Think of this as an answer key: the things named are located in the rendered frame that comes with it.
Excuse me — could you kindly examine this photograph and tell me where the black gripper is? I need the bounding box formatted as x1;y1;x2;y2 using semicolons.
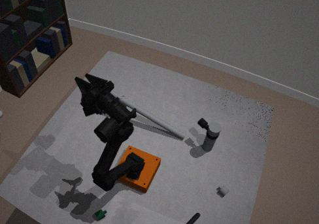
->
75;74;121;115

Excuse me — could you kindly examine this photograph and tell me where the grey post with rounded cap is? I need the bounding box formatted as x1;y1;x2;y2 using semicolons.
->
203;121;222;152

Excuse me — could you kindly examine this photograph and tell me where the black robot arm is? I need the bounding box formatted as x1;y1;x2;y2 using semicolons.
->
82;103;145;192

